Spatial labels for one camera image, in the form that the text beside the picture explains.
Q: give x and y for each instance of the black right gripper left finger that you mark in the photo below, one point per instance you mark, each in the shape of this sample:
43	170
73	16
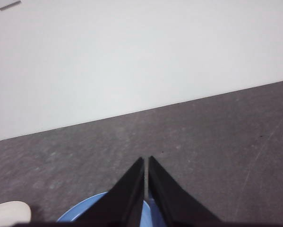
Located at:
122	203

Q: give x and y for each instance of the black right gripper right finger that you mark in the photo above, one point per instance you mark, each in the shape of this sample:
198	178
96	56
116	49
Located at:
172	203

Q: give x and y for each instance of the blue plate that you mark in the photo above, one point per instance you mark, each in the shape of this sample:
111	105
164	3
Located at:
84	208

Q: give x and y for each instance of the white plate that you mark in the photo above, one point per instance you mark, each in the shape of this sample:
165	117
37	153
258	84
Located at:
9	211

